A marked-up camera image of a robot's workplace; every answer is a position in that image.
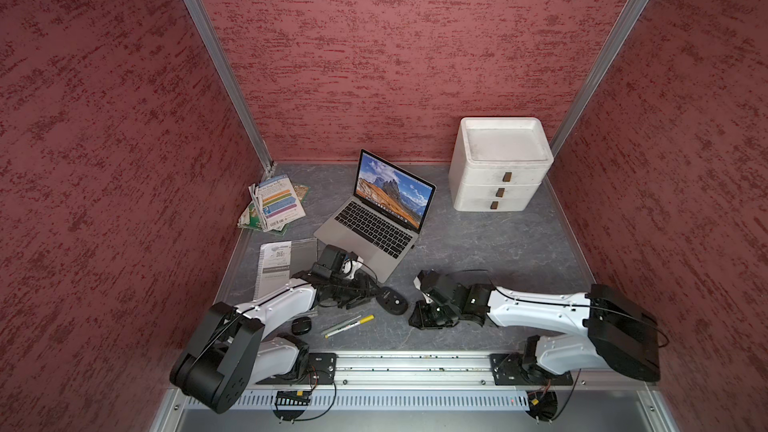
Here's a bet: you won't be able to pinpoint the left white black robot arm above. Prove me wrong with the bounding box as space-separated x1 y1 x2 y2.
169 245 382 414

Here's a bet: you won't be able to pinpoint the aluminium corner post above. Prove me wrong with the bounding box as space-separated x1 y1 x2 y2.
550 0 650 157
183 0 275 179

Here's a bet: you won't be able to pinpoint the white printed paper sheet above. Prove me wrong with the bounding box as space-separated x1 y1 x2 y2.
253 241 292 300

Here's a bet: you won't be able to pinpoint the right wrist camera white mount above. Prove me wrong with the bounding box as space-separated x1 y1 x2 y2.
413 277 432 304

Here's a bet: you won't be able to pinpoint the yellow capped marker pen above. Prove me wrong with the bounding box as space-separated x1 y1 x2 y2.
324 314 375 339

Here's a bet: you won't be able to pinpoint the perforated white vent strip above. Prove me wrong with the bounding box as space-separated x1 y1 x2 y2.
182 389 532 412

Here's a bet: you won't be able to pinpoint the silver laptop with black keys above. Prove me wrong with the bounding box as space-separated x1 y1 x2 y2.
314 150 436 282

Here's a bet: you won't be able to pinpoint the small black round object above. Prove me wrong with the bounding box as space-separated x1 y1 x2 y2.
291 316 312 336

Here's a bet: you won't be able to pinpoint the black wireless mouse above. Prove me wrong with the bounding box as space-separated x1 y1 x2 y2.
375 287 409 316

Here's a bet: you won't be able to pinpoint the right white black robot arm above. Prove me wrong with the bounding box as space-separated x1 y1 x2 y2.
409 270 661 386

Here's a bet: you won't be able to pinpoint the green white pen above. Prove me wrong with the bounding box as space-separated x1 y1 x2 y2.
321 315 362 336

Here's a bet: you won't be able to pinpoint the aluminium front rail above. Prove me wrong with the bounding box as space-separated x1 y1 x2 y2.
170 349 658 390

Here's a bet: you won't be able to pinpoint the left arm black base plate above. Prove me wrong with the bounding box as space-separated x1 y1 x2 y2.
256 352 338 386

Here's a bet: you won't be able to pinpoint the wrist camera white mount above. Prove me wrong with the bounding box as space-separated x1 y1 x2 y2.
413 277 432 304
341 258 363 280

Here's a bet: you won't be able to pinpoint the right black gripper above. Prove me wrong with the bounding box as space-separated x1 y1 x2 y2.
406 300 459 332

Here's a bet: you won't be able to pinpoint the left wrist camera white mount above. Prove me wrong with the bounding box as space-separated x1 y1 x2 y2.
341 258 363 280

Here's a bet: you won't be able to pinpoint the right aluminium corner post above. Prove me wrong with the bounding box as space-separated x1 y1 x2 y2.
550 0 650 157

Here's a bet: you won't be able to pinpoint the grey setup guide booklet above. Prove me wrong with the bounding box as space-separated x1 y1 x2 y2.
289 237 318 278

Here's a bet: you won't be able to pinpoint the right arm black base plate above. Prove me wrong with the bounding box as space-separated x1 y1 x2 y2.
489 352 574 387

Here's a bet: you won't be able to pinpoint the left aluminium corner post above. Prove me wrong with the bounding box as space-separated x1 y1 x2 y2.
183 0 275 179

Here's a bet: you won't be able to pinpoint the white three-drawer storage unit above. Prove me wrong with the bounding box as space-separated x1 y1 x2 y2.
448 117 554 212

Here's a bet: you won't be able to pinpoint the colourful folded leaflets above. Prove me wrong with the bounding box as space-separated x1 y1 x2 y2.
237 175 310 235

